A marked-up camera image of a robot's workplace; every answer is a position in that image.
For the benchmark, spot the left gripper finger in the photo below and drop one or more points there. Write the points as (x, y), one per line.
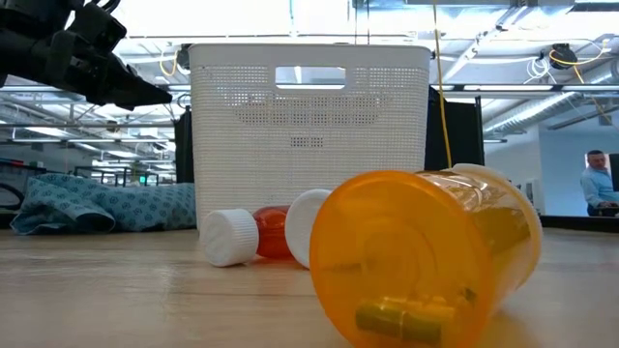
(133, 77)
(135, 96)

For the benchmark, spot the red bottle with white cap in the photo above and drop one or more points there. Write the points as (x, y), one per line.
(229, 237)

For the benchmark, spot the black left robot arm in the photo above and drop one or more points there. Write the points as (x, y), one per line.
(19, 53)

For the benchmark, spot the white perforated plastic basket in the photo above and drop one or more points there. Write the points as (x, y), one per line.
(367, 159)

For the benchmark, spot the teal patterned cloth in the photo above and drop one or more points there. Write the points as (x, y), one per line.
(135, 205)

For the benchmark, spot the orange transparent pill bottle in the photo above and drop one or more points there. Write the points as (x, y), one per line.
(401, 251)

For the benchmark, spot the black ceiling-mounted device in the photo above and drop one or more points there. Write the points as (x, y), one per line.
(563, 55)

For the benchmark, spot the person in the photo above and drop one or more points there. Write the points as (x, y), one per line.
(599, 186)

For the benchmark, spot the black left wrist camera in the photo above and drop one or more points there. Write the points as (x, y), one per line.
(99, 26)

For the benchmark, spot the black aluminium table frame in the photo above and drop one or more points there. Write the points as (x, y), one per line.
(580, 223)

